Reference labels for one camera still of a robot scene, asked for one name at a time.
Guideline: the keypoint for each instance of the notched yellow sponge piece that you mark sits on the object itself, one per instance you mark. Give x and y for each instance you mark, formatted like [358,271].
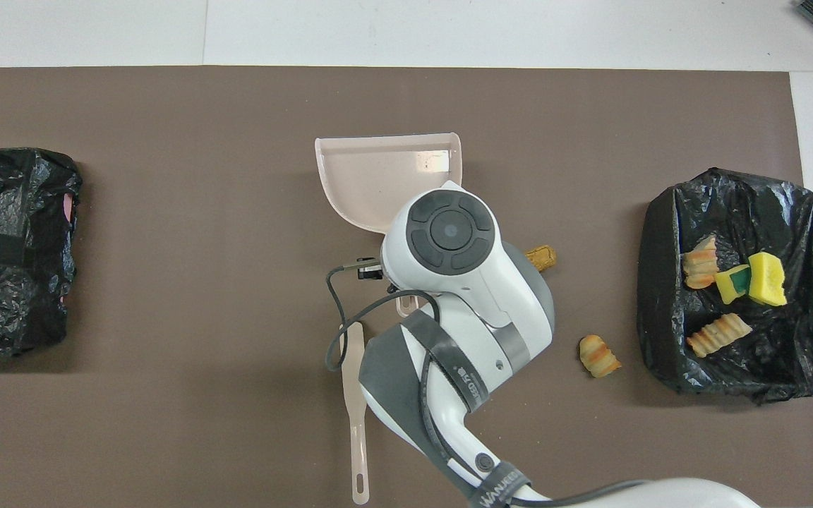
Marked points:
[768,279]

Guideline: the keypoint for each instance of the brown bread roll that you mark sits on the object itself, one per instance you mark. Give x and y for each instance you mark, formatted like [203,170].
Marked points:
[544,257]

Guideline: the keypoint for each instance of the black bag lined bin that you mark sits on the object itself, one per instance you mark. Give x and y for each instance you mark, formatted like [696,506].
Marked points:
[660,282]

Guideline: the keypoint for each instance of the brown table mat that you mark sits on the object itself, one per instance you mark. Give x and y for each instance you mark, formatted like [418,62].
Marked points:
[166,423]

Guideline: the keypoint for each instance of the orange striped bread chunk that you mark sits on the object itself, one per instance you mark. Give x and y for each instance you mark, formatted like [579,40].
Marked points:
[701,264]

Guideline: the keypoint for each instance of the beige brush with black bristles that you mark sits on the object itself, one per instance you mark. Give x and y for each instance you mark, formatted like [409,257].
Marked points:
[355,381]

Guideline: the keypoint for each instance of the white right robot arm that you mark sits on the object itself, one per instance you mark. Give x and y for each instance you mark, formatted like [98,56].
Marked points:
[449,233]

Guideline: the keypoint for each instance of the beige plastic dustpan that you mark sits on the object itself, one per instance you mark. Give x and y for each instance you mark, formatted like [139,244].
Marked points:
[371,183]

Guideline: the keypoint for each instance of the yellow sponge with green backing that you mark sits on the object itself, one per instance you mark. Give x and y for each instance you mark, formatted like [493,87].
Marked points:
[731,286]

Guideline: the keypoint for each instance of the small orange striped croissant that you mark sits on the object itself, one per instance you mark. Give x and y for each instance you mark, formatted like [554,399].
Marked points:
[598,356]

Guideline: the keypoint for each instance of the black bag over pink bin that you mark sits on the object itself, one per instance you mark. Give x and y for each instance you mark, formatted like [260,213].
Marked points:
[39,296]

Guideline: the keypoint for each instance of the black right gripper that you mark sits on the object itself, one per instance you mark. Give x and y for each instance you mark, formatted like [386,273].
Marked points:
[371,269]

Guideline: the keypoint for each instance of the pale ridged croissant piece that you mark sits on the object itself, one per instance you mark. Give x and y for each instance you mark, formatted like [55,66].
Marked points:
[720,335]

